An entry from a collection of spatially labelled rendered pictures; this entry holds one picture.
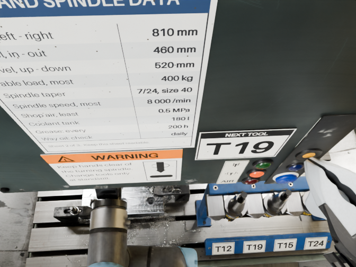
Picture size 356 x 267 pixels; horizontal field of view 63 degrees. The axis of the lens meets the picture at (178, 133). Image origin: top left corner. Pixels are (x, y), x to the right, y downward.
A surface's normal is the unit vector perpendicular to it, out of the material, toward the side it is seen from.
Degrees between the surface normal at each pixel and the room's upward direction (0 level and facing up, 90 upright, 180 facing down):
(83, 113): 90
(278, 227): 0
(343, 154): 24
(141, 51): 90
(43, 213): 0
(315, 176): 42
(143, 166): 90
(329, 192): 0
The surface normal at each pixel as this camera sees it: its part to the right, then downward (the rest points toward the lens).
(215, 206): 0.02, -0.47
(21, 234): 0.42, -0.45
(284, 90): 0.05, 0.88
